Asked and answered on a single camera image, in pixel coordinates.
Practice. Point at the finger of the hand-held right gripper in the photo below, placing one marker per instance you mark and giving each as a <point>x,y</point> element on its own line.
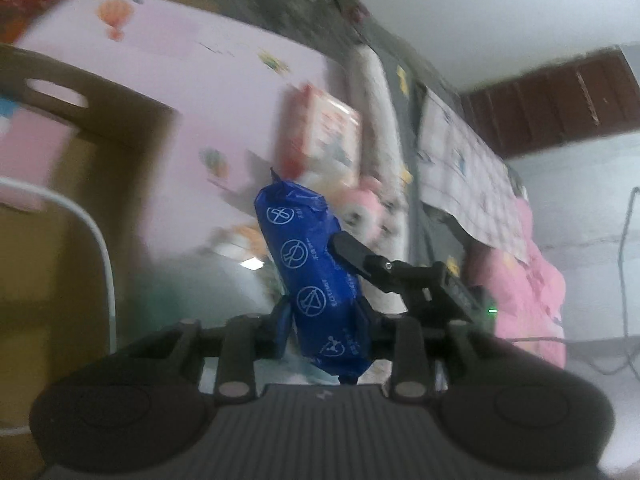
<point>352,251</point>

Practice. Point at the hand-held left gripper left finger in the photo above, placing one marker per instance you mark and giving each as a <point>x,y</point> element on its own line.
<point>284,322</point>

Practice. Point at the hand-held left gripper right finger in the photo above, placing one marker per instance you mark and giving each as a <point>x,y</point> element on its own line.
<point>367,325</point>

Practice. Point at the blue wet wipes packet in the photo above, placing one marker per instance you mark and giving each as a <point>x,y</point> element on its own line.
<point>312,270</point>

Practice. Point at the pink plush toy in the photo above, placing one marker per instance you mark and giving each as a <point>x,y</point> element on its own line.
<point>367,207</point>

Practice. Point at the brown cardboard box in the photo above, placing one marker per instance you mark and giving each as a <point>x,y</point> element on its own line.
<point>60,280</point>

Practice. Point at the pink bedding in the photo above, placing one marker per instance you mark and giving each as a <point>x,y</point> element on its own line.
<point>525,290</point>

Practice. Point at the white printed blanket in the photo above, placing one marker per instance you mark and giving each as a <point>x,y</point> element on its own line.
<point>465,180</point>

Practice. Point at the red wet wipes pack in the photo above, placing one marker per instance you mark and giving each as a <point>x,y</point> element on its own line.
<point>322,135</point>

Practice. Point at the white rolled bolster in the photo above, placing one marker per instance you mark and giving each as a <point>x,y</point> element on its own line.
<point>375,105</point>

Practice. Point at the grey bed sheet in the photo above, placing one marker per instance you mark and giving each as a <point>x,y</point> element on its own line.
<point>400,60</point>

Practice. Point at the brown wooden door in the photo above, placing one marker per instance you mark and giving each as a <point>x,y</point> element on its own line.
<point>555,105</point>

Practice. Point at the pink cloth in box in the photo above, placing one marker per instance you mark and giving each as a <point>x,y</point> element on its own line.
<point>30,152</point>

